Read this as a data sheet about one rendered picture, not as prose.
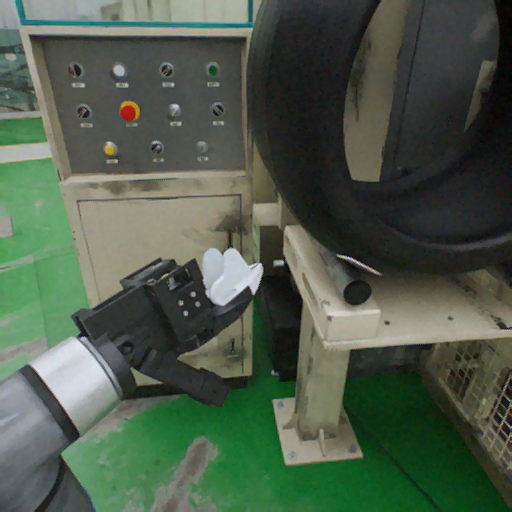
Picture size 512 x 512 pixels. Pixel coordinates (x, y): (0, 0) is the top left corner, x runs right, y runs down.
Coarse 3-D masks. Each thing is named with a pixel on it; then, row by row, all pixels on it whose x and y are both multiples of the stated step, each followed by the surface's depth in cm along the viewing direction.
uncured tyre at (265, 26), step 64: (320, 0) 41; (256, 64) 53; (320, 64) 43; (256, 128) 58; (320, 128) 47; (320, 192) 51; (384, 192) 82; (448, 192) 82; (384, 256) 57; (448, 256) 58
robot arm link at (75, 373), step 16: (48, 352) 32; (64, 352) 32; (80, 352) 32; (96, 352) 32; (32, 368) 34; (48, 368) 30; (64, 368) 30; (80, 368) 31; (96, 368) 31; (48, 384) 30; (64, 384) 30; (80, 384) 30; (96, 384) 31; (112, 384) 32; (64, 400) 30; (80, 400) 30; (96, 400) 31; (112, 400) 32; (80, 416) 30; (96, 416) 32; (80, 432) 31
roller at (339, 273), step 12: (312, 240) 77; (324, 252) 70; (336, 264) 65; (348, 264) 64; (336, 276) 64; (348, 276) 61; (360, 276) 61; (348, 288) 60; (360, 288) 60; (348, 300) 61; (360, 300) 61
